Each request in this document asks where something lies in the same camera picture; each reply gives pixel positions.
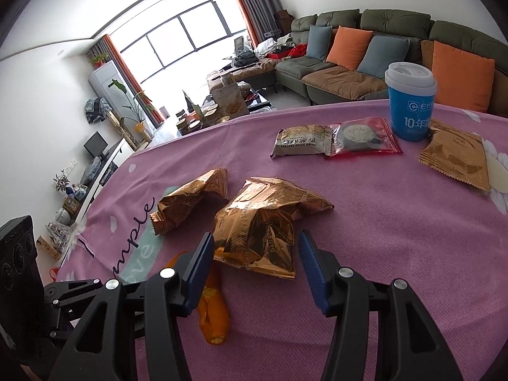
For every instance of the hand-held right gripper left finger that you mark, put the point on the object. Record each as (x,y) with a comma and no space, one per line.
(200,272)

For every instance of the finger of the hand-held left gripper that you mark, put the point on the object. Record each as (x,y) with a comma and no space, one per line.
(133,313)
(71,291)

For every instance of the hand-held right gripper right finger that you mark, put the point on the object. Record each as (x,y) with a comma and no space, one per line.
(313,280)

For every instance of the large gold wrapper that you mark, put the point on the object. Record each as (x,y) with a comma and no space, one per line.
(258,226)

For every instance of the orange mesh bag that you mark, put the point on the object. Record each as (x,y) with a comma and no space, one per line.
(53,273)

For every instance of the brown patterned box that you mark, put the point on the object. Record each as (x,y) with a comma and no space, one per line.
(48,248)

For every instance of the orange plastic wrapper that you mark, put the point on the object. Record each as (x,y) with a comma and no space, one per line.
(214,313)

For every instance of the clear plastic bag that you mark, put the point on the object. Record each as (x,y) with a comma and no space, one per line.
(60,237)

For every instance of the small crumpled gold wrapper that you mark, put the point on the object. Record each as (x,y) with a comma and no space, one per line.
(182,206)

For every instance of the white ceramic pot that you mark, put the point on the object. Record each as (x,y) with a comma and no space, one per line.
(63,217)

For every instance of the blue white ceramic jar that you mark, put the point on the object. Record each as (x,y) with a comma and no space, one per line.
(78,195)

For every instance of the pink flower printed blanket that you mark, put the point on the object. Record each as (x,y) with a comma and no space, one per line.
(397,226)

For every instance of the blue vase with branches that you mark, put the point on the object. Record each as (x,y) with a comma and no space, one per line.
(63,182)

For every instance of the clear bag blue contents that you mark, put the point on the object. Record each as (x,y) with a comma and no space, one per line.
(91,170)

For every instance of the white black-topped tv cabinet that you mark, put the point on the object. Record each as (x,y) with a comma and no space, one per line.
(107,166)

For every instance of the grey cracker packet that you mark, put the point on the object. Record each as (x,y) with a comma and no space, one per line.
(301,139)

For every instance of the small black monitor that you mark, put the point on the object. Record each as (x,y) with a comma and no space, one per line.
(95,145)

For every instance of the red clear snack packet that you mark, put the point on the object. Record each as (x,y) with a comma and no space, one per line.
(357,135)

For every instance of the coffee table with jars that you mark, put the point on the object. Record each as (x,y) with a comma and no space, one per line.
(198,119)

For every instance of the wooden rattan stand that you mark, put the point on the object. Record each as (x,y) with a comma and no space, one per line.
(123,133)

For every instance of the tall leafy plant yellow pot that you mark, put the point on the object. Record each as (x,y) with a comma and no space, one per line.
(137,115)

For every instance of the beige paper snack bag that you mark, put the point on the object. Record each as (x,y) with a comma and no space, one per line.
(230,101)

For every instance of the blue patterned cloth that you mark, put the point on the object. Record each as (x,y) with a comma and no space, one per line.
(97,110)

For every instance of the flat gold wrapper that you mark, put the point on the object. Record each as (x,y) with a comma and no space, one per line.
(456,154)

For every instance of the blue cup white lid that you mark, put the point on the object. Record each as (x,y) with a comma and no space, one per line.
(408,115)

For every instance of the green brown sectional sofa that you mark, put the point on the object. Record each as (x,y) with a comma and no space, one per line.
(341,80)

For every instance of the grey orange curtain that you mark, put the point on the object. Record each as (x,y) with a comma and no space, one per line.
(127,71)
(254,4)

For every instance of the white standing air conditioner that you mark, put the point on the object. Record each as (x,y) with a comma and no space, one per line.
(103,78)

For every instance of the black bag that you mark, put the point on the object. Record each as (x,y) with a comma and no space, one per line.
(244,58)

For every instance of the red cloth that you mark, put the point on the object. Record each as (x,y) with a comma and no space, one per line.
(297,50)

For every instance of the small potted green plant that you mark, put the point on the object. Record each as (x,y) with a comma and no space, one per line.
(98,60)

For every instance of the large blue cushion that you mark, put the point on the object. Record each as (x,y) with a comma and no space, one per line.
(383,56)

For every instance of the large black-framed window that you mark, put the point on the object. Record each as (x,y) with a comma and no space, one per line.
(186,35)

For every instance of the small blue cushion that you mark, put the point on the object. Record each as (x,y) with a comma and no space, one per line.
(319,43)

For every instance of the pile of white clothes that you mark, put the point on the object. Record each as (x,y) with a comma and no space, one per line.
(274,45)

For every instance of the large orange cushion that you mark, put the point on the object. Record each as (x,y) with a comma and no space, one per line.
(462,77)

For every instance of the brown stacked boxes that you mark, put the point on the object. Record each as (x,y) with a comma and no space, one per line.
(284,20)

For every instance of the wooden picture frame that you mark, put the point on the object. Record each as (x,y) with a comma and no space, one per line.
(72,205)

